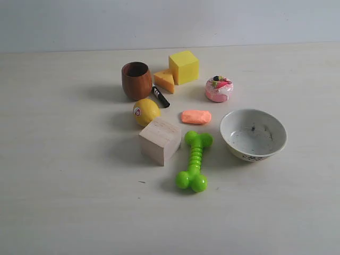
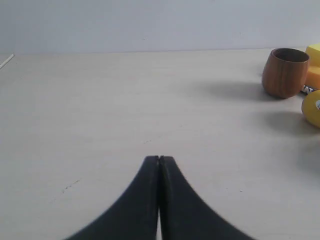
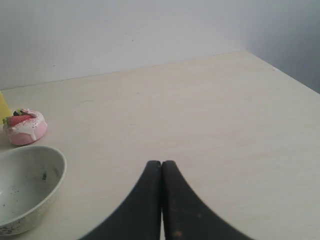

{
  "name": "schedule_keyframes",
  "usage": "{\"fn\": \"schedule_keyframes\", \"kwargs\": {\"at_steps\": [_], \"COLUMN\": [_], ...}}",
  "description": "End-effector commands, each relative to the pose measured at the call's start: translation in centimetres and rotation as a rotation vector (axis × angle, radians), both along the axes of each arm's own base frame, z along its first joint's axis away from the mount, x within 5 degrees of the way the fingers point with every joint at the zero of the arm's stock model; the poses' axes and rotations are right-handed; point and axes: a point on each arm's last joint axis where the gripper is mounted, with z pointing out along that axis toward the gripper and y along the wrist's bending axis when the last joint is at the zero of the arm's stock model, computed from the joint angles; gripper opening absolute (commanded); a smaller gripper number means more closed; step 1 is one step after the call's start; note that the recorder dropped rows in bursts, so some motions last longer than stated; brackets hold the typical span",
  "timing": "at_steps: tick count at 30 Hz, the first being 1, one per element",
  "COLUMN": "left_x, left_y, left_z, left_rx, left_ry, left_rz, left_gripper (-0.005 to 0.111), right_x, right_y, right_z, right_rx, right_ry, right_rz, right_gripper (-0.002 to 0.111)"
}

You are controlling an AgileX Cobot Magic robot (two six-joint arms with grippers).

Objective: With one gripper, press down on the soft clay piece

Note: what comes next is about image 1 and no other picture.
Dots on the pink toy cake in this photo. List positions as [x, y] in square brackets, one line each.
[218, 89]

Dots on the light wooden block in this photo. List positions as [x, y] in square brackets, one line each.
[160, 140]

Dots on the yellow lemon toy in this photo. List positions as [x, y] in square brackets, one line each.
[145, 110]

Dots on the yellow foam cube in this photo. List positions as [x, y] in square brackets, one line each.
[184, 67]

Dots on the orange cheese wedge toy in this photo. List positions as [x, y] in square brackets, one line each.
[164, 79]

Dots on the green bone dog toy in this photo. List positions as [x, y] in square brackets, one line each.
[192, 177]

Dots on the black marker pen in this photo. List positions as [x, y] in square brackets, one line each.
[156, 92]

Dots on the brown wooden cup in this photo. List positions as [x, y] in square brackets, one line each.
[136, 80]

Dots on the orange putty piece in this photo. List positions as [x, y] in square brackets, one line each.
[196, 116]

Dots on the white ceramic bowl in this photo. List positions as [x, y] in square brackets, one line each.
[252, 135]

